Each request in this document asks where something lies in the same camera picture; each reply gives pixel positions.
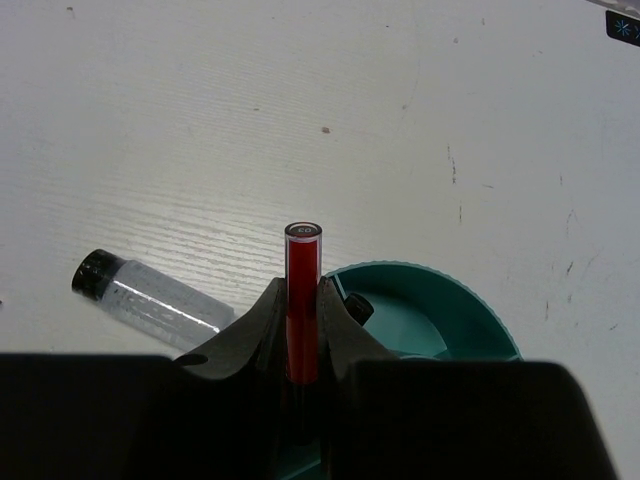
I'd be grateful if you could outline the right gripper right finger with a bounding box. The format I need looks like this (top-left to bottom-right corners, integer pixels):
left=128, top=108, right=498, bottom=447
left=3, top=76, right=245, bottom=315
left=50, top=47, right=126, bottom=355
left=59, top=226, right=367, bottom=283
left=317, top=279, right=617, bottom=479

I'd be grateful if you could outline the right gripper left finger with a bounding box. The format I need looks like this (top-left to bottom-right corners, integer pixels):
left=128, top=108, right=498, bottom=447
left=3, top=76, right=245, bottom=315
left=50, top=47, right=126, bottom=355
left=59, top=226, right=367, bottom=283
left=1, top=278, right=286, bottom=479

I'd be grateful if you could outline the dark red lip gloss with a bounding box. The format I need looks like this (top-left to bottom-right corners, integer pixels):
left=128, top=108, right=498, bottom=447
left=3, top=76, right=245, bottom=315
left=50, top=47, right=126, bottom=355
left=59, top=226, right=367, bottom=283
left=284, top=221, right=322, bottom=445

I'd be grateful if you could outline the brown lip gloss tube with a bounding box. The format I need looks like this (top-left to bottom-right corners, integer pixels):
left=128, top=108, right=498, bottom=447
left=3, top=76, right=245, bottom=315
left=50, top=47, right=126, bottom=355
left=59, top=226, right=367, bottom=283
left=344, top=293, right=374, bottom=326

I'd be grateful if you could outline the clear bottle black cap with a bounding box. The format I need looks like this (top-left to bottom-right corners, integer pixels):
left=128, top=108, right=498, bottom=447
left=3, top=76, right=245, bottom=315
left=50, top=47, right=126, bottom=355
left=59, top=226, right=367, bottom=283
left=71, top=249, right=236, bottom=352

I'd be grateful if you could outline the teal round organizer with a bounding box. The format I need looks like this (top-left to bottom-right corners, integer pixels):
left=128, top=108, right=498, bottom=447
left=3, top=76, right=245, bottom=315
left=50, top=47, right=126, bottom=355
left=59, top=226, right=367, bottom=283
left=279, top=258, right=524, bottom=480

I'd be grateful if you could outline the right blue corner label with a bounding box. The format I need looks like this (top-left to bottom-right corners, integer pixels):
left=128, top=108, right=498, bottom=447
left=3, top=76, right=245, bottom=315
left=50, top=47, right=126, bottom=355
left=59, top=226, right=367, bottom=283
left=605, top=10, right=640, bottom=47

